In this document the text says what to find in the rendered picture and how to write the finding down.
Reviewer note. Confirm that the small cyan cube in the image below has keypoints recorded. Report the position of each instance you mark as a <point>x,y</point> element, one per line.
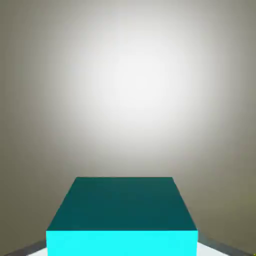
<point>122,210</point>

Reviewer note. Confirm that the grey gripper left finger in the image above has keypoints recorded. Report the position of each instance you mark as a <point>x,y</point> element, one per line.
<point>38,251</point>

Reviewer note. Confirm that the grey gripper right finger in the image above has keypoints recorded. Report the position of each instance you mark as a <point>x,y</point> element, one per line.
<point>208,249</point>

